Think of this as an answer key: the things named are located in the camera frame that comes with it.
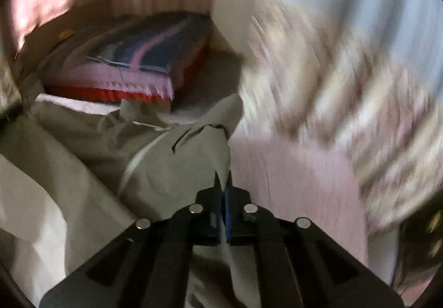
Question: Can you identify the olive and cream jacket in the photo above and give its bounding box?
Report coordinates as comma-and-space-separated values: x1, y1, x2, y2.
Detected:
1, 94, 243, 304

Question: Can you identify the pink floral bed sheet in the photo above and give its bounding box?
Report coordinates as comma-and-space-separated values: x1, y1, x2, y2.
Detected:
30, 94, 368, 263

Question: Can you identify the floral patterned curtain right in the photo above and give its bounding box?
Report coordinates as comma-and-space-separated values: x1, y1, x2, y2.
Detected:
239, 0, 442, 234

